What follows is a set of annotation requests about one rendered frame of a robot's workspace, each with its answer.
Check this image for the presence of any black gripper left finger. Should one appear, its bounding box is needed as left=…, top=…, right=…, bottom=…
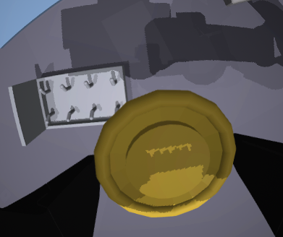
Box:
left=0, top=155, right=100, bottom=237

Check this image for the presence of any yellow round plate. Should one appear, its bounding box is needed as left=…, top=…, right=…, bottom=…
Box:
left=94, top=90, right=237, bottom=217

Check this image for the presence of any grey dish rack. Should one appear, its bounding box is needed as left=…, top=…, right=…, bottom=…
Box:
left=9, top=66, right=127, bottom=147

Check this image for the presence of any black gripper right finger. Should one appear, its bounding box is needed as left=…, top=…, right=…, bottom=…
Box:
left=233, top=133, right=283, bottom=237

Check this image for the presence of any light blue flat mat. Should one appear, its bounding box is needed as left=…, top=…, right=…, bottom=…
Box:
left=0, top=0, right=62, bottom=48

